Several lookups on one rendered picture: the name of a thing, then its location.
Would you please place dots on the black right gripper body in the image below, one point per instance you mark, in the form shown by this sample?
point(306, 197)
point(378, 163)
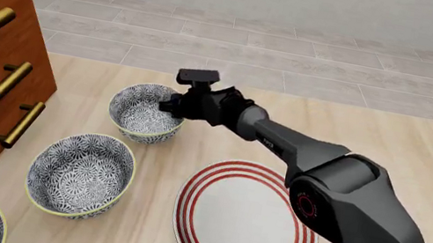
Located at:
point(201, 105)

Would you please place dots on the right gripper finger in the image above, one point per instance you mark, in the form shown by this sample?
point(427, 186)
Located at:
point(176, 98)
point(169, 109)

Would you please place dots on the white plate with red rings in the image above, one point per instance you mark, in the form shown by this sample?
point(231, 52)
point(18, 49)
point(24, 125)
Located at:
point(243, 223)

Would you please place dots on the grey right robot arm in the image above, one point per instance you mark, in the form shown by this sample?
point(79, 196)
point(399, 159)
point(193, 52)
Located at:
point(362, 204)

